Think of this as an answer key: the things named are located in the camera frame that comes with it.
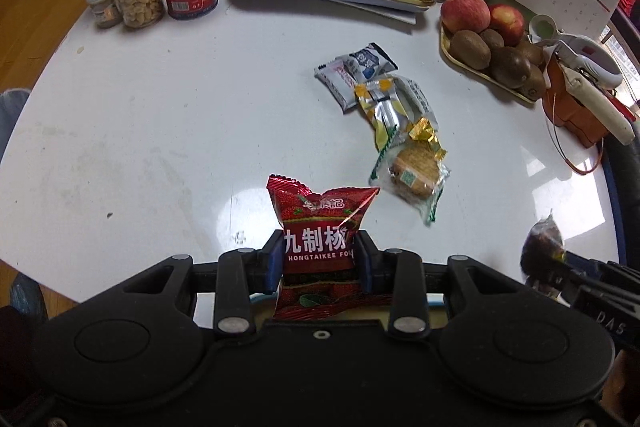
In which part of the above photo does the gold foil candy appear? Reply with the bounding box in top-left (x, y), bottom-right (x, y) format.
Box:
top-left (409, 117), bottom-right (447, 160)

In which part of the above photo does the red hawthorn snack packet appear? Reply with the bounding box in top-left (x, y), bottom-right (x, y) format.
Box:
top-left (267, 174), bottom-right (378, 321)

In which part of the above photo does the white sesame crisp packet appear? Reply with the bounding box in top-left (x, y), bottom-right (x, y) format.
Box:
top-left (394, 76), bottom-right (438, 131)

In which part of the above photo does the back right kiwi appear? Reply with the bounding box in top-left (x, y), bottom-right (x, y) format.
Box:
top-left (516, 39), bottom-right (544, 67)

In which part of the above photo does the blue white snack packet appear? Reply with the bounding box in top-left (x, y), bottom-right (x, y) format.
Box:
top-left (343, 42), bottom-right (398, 83)

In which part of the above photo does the back middle kiwi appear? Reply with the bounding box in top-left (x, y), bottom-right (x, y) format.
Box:
top-left (480, 28), bottom-right (506, 52)

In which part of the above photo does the cookie in clear wrapper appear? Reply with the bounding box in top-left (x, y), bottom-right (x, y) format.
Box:
top-left (369, 138), bottom-right (450, 225)

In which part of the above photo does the white handheld device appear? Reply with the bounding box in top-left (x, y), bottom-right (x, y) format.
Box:
top-left (528, 15), bottom-right (636, 133)

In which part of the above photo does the large front kiwi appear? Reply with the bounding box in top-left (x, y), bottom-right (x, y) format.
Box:
top-left (489, 46), bottom-right (532, 89)

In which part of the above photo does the brown dried fruit packet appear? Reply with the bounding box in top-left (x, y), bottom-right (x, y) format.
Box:
top-left (520, 213), bottom-right (566, 287)

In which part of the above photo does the white hawthorn bar packet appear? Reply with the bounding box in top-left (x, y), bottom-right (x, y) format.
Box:
top-left (314, 55), bottom-right (367, 113)

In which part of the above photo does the yellow fruit tray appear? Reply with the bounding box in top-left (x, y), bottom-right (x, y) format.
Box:
top-left (439, 25), bottom-right (547, 104)

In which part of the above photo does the front left kiwi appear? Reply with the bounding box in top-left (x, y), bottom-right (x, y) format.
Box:
top-left (449, 30), bottom-right (491, 70)

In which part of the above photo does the large red apple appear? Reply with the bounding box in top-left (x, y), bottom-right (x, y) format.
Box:
top-left (440, 0), bottom-right (490, 32)

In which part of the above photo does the small metal lid jar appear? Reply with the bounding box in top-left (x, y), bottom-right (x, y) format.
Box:
top-left (86, 0), bottom-right (122, 29)

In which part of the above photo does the small red apple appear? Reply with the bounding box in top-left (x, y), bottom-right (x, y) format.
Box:
top-left (489, 4), bottom-right (525, 46)

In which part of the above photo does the right end kiwi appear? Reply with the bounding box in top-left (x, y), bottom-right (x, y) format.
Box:
top-left (520, 65), bottom-right (547, 101)

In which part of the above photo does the silver yellow snack packet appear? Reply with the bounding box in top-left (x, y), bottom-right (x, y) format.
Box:
top-left (354, 76), bottom-right (410, 152)

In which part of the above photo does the empty gold tray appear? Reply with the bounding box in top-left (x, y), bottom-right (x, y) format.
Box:
top-left (250, 294), bottom-right (448, 329)

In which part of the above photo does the orange pouch with cord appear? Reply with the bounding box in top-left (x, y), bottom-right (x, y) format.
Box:
top-left (542, 54), bottom-right (636, 176)

